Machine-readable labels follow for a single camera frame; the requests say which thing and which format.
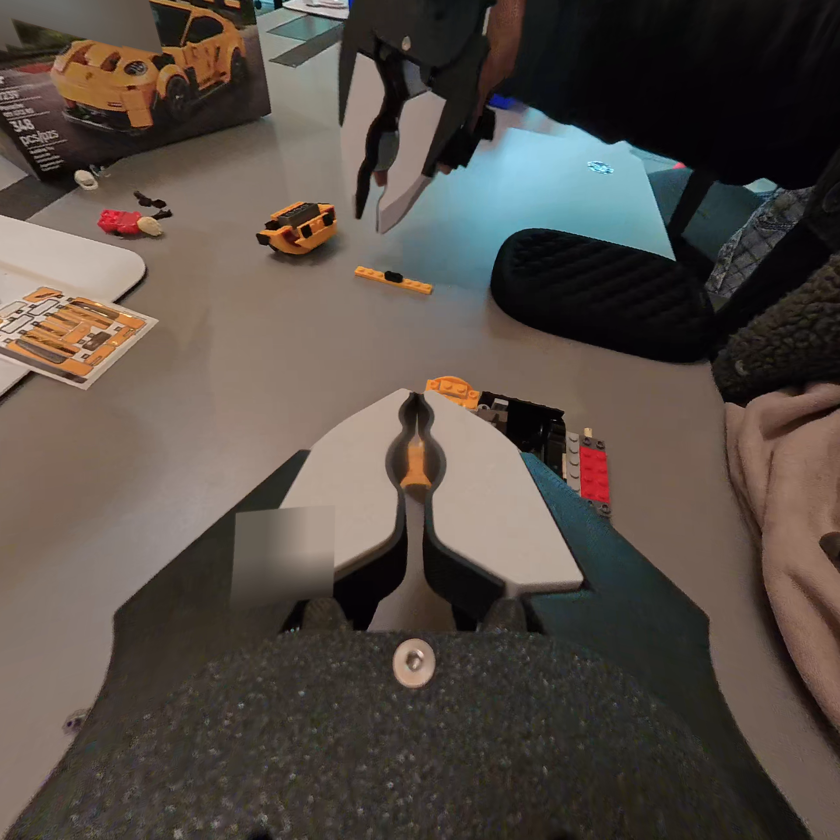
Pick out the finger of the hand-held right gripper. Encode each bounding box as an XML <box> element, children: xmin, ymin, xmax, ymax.
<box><xmin>340</xmin><ymin>52</ymin><xmax>403</xmax><ymax>222</ymax></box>
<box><xmin>375</xmin><ymin>85</ymin><xmax>455</xmax><ymax>236</ymax></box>

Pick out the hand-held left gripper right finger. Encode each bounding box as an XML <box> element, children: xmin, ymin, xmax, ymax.
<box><xmin>420</xmin><ymin>390</ymin><xmax>585</xmax><ymax>623</ymax></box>

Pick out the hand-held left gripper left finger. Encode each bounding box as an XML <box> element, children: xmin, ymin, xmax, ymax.
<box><xmin>279</xmin><ymin>388</ymin><xmax>416</xmax><ymax>624</ymax></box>

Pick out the small orange lego piece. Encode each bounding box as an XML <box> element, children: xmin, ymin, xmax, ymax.
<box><xmin>399</xmin><ymin>438</ymin><xmax>438</xmax><ymax>490</ymax></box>

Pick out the black orange lego car chassis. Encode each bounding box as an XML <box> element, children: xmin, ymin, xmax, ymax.
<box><xmin>425</xmin><ymin>375</ymin><xmax>613</xmax><ymax>519</ymax></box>

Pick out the person's right forearm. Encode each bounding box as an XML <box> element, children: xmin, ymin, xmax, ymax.
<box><xmin>512</xmin><ymin>0</ymin><xmax>840</xmax><ymax>191</ymax></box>

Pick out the orange lego car rear section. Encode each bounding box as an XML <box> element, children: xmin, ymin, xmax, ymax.
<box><xmin>256</xmin><ymin>201</ymin><xmax>339</xmax><ymax>258</ymax></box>

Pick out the orange lego plate black clip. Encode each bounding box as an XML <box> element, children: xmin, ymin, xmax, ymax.
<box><xmin>354</xmin><ymin>265</ymin><xmax>434</xmax><ymax>295</ymax></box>

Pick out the lego set box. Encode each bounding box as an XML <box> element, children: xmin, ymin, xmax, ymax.
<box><xmin>0</xmin><ymin>0</ymin><xmax>272</xmax><ymax>183</ymax></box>

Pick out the person's right hand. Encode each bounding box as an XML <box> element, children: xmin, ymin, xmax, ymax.
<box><xmin>482</xmin><ymin>0</ymin><xmax>527</xmax><ymax>109</ymax></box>

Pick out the grey laptop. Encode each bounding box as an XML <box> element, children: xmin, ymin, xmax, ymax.
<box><xmin>420</xmin><ymin>126</ymin><xmax>678</xmax><ymax>263</ymax></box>

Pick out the orange sticker sheet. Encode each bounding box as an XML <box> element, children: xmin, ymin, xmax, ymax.
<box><xmin>0</xmin><ymin>286</ymin><xmax>159</xmax><ymax>391</ymax></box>

